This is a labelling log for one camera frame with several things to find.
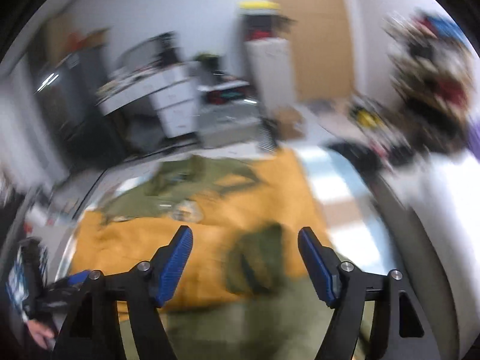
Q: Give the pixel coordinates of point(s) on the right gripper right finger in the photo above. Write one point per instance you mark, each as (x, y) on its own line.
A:
(400, 329)

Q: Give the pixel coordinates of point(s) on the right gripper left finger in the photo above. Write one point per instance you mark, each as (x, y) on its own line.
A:
(92, 328)

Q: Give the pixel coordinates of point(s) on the olive green bomber jacket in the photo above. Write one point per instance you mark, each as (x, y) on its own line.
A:
(245, 293)

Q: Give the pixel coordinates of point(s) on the person's left hand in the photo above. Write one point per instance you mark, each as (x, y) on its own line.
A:
(41, 333)

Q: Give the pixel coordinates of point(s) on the checkered bed sheet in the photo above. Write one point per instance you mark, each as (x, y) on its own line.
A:
(130, 228)

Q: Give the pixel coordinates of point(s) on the black wardrobe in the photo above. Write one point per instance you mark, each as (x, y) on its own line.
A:
(66, 94)

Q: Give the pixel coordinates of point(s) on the silver suitcase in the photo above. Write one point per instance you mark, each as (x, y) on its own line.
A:
(233, 123)

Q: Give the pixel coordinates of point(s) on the white drawer desk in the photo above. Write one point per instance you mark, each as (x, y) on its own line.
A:
(172, 94)

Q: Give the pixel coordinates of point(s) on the shoe rack with shoes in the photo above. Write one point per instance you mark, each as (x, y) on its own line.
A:
(433, 75)

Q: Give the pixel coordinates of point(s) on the white cabinet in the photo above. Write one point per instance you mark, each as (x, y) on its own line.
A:
(273, 72)

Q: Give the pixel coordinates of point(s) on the wooden door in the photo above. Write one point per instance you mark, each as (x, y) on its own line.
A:
(321, 44)

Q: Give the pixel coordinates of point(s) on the yellow lid storage bin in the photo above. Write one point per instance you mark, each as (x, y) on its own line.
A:
(263, 19)

